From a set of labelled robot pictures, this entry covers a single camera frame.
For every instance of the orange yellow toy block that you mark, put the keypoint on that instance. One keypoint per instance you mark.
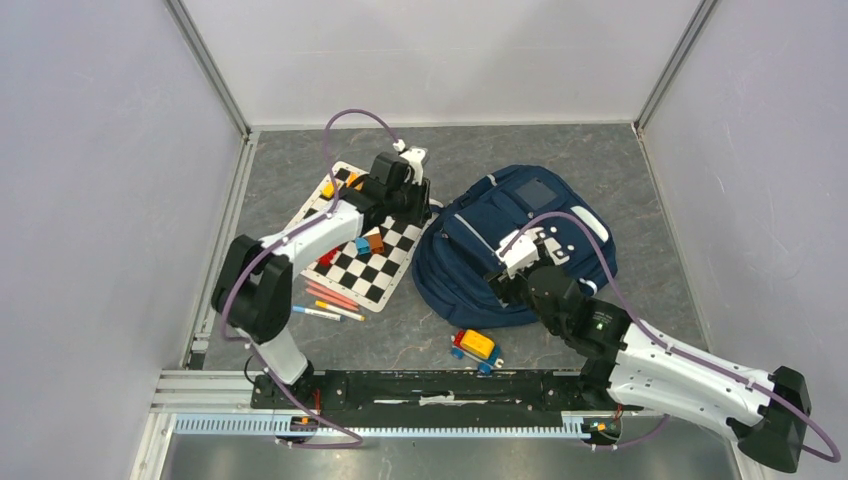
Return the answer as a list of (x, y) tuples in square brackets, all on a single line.
[(354, 177)]

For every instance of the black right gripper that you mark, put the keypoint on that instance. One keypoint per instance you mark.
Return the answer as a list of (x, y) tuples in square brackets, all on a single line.
[(499, 283)]

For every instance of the orange brown toy block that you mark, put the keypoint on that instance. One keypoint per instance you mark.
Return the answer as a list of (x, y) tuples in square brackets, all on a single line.
[(375, 241)]

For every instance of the blue cap white marker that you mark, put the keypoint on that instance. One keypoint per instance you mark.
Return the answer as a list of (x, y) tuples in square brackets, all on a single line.
[(317, 313)]

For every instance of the blue toy block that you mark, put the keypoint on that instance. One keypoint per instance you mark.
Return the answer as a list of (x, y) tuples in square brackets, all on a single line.
[(362, 246)]

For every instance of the slotted cable duct rail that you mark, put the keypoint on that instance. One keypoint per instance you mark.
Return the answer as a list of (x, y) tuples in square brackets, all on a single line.
[(292, 426)]

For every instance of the red marker pen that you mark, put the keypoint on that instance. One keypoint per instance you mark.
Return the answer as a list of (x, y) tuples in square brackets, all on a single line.
[(330, 297)]

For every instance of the yellow white marker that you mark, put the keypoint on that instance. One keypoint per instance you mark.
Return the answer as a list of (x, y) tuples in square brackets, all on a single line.
[(340, 311)]

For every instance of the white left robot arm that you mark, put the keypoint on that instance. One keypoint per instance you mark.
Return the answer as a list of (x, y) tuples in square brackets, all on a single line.
[(253, 291)]

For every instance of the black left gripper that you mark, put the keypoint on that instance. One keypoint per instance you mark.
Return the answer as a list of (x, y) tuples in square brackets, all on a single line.
[(421, 211)]

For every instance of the navy blue student backpack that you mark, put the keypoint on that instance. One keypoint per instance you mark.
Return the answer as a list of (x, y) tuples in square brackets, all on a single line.
[(459, 248)]

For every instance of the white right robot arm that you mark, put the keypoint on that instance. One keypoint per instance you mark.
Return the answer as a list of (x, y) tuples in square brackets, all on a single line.
[(637, 365)]

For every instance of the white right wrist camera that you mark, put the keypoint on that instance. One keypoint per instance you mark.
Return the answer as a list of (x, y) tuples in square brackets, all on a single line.
[(517, 251)]

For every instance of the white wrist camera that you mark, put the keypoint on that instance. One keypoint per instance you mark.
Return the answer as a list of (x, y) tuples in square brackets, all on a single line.
[(416, 157), (517, 251)]

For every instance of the black white chessboard mat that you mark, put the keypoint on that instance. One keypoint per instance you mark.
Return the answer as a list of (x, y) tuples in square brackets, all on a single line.
[(369, 280)]

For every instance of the red window toy block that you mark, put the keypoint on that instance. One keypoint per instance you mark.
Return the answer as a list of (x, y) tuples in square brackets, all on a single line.
[(328, 258)]

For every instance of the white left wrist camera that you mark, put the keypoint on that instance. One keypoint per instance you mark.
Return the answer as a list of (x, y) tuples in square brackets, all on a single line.
[(416, 157)]

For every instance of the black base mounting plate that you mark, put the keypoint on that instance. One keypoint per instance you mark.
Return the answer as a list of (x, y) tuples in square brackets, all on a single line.
[(447, 398)]

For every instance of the yellow red toy car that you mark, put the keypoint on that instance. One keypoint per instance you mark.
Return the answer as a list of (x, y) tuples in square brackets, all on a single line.
[(481, 349)]

